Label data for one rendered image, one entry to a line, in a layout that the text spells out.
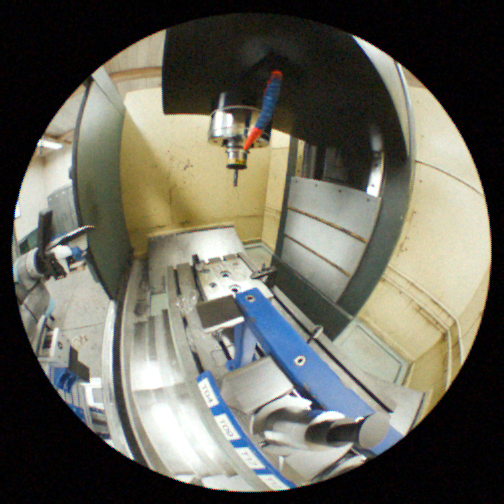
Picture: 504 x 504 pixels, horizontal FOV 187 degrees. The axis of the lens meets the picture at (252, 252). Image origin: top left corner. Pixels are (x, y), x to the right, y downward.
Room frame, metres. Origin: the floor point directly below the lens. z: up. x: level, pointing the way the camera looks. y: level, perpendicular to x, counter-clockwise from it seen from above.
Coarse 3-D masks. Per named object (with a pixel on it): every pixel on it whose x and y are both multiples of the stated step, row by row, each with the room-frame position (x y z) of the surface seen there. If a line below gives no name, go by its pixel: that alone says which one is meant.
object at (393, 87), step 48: (192, 48) 0.16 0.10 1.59; (240, 48) 0.17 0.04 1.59; (288, 48) 0.17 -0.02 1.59; (336, 48) 0.14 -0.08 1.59; (192, 96) 0.32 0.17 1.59; (288, 96) 0.32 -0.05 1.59; (336, 96) 0.26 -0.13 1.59; (384, 96) 0.18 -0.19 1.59; (336, 144) 0.59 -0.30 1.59; (384, 144) 0.37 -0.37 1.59
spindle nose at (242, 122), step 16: (224, 96) 0.32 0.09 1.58; (240, 96) 0.31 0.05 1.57; (256, 96) 0.32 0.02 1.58; (224, 112) 0.31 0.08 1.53; (240, 112) 0.31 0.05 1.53; (256, 112) 0.32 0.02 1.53; (208, 128) 0.35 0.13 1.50; (224, 128) 0.31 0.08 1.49; (240, 128) 0.31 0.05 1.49; (256, 144) 0.39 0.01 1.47
